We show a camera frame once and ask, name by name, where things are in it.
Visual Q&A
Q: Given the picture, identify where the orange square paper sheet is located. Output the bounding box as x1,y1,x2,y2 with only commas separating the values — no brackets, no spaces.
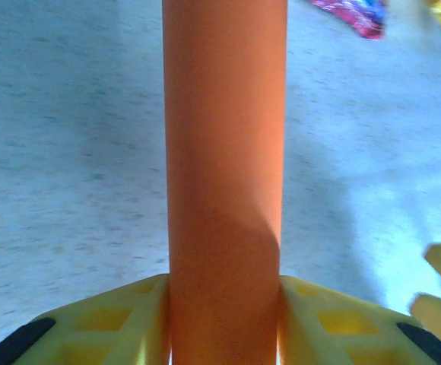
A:
162,0,288,365

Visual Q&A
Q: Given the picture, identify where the purple candy bag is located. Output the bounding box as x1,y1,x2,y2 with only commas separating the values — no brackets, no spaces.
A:
306,0,389,40

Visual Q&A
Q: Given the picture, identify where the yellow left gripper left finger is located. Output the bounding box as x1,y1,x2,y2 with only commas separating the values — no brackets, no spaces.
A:
0,273,173,365

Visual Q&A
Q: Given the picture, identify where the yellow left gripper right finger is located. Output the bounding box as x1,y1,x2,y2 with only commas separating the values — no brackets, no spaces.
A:
277,275,441,365

